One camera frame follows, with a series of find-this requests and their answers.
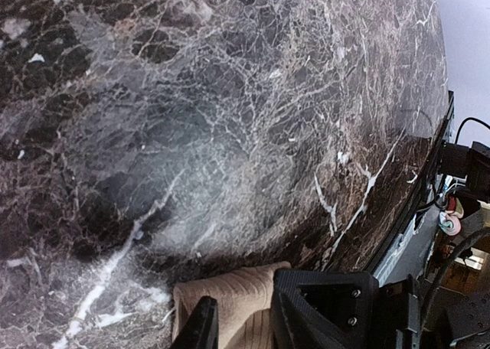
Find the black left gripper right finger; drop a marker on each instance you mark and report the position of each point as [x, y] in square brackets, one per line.
[342, 310]

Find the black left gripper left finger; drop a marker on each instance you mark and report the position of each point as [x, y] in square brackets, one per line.
[201, 329]

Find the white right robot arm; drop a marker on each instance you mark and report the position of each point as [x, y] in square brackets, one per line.
[468, 163]

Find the black front table rail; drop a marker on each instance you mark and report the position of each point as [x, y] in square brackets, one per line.
[410, 239]

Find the brown ribbed sock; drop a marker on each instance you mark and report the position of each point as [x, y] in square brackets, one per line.
[243, 299]

